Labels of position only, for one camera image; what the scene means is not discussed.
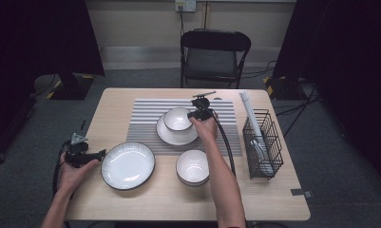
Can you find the white chopstick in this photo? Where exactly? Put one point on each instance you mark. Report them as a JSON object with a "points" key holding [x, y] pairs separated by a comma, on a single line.
{"points": [[246, 110], [250, 110]]}

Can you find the black curtain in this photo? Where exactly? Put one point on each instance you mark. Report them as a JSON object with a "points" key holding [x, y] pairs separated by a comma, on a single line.
{"points": [[343, 63], [36, 38]]}

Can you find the white wall outlet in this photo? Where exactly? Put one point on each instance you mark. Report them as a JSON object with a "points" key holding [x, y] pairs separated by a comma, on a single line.
{"points": [[185, 4]]}

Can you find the black folding chair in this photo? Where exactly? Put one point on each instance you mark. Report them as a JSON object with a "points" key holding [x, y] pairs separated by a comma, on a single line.
{"points": [[213, 57]]}

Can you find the white plate black rim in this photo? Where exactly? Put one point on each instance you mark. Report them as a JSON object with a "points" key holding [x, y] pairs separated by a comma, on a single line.
{"points": [[128, 166], [175, 137]]}

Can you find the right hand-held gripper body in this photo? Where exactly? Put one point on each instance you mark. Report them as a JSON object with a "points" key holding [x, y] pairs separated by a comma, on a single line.
{"points": [[203, 109]]}

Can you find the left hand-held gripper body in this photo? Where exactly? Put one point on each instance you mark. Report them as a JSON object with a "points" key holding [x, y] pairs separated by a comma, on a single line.
{"points": [[79, 156]]}

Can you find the white bowl black rim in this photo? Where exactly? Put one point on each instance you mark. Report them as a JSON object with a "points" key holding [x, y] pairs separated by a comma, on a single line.
{"points": [[193, 166], [177, 118]]}

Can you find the grey floor tape piece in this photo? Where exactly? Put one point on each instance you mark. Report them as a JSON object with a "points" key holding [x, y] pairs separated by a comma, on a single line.
{"points": [[300, 192]]}

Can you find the person's left hand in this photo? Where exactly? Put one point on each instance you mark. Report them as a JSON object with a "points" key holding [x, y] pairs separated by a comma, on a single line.
{"points": [[74, 177]]}

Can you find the grey round stand base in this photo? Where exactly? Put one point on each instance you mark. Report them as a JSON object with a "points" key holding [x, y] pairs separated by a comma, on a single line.
{"points": [[42, 85]]}

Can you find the grey striped woven placemat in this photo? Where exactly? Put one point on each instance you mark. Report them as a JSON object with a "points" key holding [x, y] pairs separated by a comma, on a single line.
{"points": [[147, 139]]}

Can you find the person's right hand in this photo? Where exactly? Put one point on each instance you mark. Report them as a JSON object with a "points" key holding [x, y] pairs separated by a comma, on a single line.
{"points": [[207, 131]]}

